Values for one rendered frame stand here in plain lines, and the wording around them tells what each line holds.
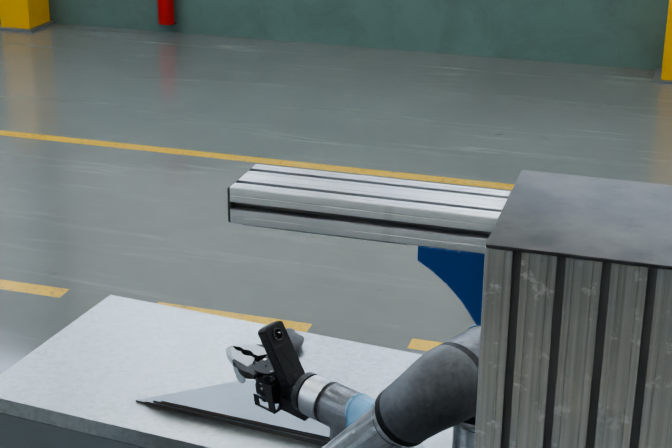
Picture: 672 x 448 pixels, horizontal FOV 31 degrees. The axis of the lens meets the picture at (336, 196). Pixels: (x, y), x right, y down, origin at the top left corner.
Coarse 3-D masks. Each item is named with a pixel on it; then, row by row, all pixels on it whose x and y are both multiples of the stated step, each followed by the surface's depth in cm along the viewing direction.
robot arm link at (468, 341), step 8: (472, 328) 185; (480, 328) 184; (456, 336) 183; (464, 336) 181; (472, 336) 181; (440, 344) 181; (448, 344) 179; (456, 344) 179; (464, 344) 179; (472, 344) 179; (464, 352) 177; (472, 352) 177; (464, 424) 183; (472, 424) 183; (456, 432) 187; (464, 432) 186; (472, 432) 185; (456, 440) 188; (464, 440) 186; (472, 440) 185
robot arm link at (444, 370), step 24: (432, 360) 176; (456, 360) 175; (408, 384) 175; (432, 384) 174; (456, 384) 173; (384, 408) 177; (408, 408) 174; (432, 408) 173; (456, 408) 174; (360, 432) 183; (384, 432) 178; (408, 432) 176; (432, 432) 176
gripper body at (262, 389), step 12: (264, 360) 220; (264, 372) 216; (312, 372) 215; (264, 384) 219; (276, 384) 217; (300, 384) 212; (264, 396) 220; (276, 396) 217; (288, 396) 217; (264, 408) 220; (288, 408) 218
